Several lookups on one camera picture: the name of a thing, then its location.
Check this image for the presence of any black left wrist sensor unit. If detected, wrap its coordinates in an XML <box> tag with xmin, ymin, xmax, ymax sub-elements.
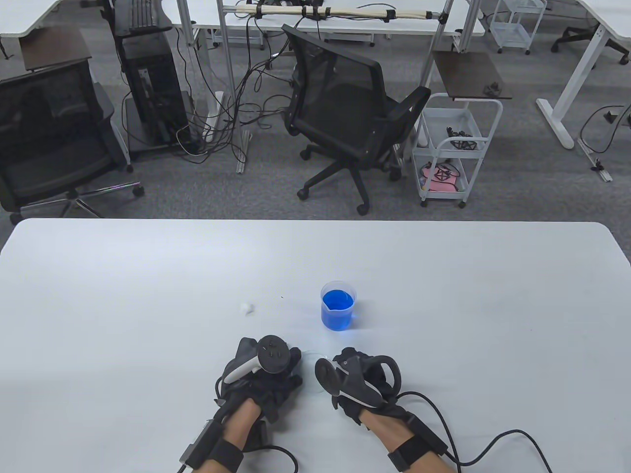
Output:
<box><xmin>178</xmin><ymin>418</ymin><xmax>270</xmax><ymax>470</ymax></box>

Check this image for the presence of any white utility cart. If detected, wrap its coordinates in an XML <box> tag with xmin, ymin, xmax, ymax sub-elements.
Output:
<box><xmin>411</xmin><ymin>93</ymin><xmax>503</xmax><ymax>208</ymax></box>

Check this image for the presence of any beige padded rod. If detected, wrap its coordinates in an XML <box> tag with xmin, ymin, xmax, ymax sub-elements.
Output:
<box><xmin>237</xmin><ymin>4</ymin><xmax>443</xmax><ymax>21</ymax></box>

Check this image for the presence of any dark brown side table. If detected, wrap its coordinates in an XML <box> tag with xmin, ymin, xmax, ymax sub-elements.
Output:
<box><xmin>19</xmin><ymin>26</ymin><xmax>93</xmax><ymax>72</ymax></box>

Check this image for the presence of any black white right hand controller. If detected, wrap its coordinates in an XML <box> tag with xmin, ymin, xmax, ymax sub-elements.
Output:
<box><xmin>315</xmin><ymin>356</ymin><xmax>401</xmax><ymax>408</ymax></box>

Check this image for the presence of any white desk with white leg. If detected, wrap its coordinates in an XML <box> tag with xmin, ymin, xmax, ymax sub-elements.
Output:
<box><xmin>536</xmin><ymin>0</ymin><xmax>631</xmax><ymax>150</ymax></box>

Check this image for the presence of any black left glove cable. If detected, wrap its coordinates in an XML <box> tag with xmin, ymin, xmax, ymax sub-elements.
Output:
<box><xmin>256</xmin><ymin>443</ymin><xmax>299</xmax><ymax>473</ymax></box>

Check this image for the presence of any black wire frame object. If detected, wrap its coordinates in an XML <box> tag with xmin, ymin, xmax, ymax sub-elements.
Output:
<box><xmin>446</xmin><ymin>127</ymin><xmax>481</xmax><ymax>150</ymax></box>

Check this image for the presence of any black mesh office chair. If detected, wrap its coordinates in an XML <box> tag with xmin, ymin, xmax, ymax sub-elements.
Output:
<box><xmin>281</xmin><ymin>24</ymin><xmax>432</xmax><ymax>216</ymax></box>

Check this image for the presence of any black white left hand controller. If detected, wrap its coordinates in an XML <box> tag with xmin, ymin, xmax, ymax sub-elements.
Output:
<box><xmin>223</xmin><ymin>336</ymin><xmax>290</xmax><ymax>384</ymax></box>

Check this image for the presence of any clear culture dish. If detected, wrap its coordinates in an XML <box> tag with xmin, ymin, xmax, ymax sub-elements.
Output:
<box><xmin>297</xmin><ymin>349</ymin><xmax>332</xmax><ymax>395</ymax></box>

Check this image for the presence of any black right wrist sensor unit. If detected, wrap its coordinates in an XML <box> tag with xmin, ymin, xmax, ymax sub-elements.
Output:
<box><xmin>387</xmin><ymin>415</ymin><xmax>451</xmax><ymax>473</ymax></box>

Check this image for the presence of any person's left forearm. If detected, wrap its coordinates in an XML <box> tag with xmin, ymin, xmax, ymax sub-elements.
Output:
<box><xmin>195</xmin><ymin>399</ymin><xmax>262</xmax><ymax>473</ymax></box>

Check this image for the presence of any person's left hand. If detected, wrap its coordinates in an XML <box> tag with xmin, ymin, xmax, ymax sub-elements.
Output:
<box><xmin>213</xmin><ymin>337</ymin><xmax>303</xmax><ymax>424</ymax></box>

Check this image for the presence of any black right glove cable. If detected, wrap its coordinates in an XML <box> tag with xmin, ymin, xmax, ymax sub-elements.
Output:
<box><xmin>393</xmin><ymin>391</ymin><xmax>554</xmax><ymax>473</ymax></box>

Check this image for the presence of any black looped floor cable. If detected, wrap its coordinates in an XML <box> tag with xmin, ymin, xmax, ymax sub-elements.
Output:
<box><xmin>579</xmin><ymin>102</ymin><xmax>631</xmax><ymax>154</ymax></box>

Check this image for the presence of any pink cloth item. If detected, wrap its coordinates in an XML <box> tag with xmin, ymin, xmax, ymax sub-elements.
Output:
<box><xmin>420</xmin><ymin>163</ymin><xmax>469</xmax><ymax>193</ymax></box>

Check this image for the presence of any brown side table top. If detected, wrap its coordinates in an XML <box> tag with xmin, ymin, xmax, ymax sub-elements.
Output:
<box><xmin>432</xmin><ymin>51</ymin><xmax>512</xmax><ymax>101</ymax></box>

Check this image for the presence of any small white wire cart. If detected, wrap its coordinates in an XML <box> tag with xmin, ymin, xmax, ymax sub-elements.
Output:
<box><xmin>490</xmin><ymin>0</ymin><xmax>548</xmax><ymax>55</ymax></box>

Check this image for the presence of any black computer tower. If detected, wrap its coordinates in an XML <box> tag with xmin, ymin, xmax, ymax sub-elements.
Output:
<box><xmin>120</xmin><ymin>30</ymin><xmax>192</xmax><ymax>148</ymax></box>

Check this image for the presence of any black chair with chrome base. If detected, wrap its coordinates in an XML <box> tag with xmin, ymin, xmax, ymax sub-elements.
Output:
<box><xmin>0</xmin><ymin>62</ymin><xmax>145</xmax><ymax>226</ymax></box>

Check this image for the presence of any person's right forearm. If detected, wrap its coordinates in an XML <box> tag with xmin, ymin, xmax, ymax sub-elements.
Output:
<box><xmin>359</xmin><ymin>410</ymin><xmax>453</xmax><ymax>473</ymax></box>

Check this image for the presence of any aluminium floor rail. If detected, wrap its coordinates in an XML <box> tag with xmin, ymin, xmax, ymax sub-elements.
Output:
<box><xmin>577</xmin><ymin>138</ymin><xmax>613</xmax><ymax>183</ymax></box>

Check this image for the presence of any black glove cable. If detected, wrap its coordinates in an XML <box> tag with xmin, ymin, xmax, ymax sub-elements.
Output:
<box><xmin>393</xmin><ymin>391</ymin><xmax>554</xmax><ymax>473</ymax></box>
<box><xmin>256</xmin><ymin>443</ymin><xmax>299</xmax><ymax>473</ymax></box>

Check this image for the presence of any tangle of black floor cables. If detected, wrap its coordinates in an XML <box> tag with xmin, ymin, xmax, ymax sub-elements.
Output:
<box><xmin>175</xmin><ymin>30</ymin><xmax>306</xmax><ymax>163</ymax></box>

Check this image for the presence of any beaker of blue dye solution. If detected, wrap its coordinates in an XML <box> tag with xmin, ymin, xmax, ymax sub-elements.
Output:
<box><xmin>320</xmin><ymin>280</ymin><xmax>356</xmax><ymax>332</ymax></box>

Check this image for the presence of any black wrist sensor unit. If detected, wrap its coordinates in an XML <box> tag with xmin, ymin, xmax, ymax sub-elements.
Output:
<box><xmin>178</xmin><ymin>418</ymin><xmax>270</xmax><ymax>470</ymax></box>
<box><xmin>387</xmin><ymin>415</ymin><xmax>451</xmax><ymax>473</ymax></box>

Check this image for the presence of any person's right hand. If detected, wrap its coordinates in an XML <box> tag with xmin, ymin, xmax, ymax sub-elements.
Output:
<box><xmin>331</xmin><ymin>347</ymin><xmax>414</xmax><ymax>427</ymax></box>

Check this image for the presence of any black chair base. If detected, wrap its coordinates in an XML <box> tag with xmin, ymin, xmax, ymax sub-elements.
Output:
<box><xmin>551</xmin><ymin>25</ymin><xmax>631</xmax><ymax>65</ymax></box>

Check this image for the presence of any long white desk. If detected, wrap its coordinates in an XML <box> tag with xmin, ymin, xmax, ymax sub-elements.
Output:
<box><xmin>160</xmin><ymin>0</ymin><xmax>486</xmax><ymax>37</ymax></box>

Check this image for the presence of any black white hand controller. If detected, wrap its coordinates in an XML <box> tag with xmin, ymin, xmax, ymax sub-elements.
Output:
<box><xmin>315</xmin><ymin>356</ymin><xmax>401</xmax><ymax>408</ymax></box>
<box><xmin>223</xmin><ymin>336</ymin><xmax>290</xmax><ymax>384</ymax></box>

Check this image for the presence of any grey computer stand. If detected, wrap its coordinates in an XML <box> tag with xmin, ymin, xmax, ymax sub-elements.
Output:
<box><xmin>122</xmin><ymin>91</ymin><xmax>203</xmax><ymax>159</ymax></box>

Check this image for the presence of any white desk with curved edge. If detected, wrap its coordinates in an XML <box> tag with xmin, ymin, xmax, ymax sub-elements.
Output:
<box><xmin>0</xmin><ymin>0</ymin><xmax>116</xmax><ymax>37</ymax></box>

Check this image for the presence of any white power strip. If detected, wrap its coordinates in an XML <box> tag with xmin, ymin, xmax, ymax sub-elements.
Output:
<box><xmin>204</xmin><ymin>91</ymin><xmax>225</xmax><ymax>143</ymax></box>

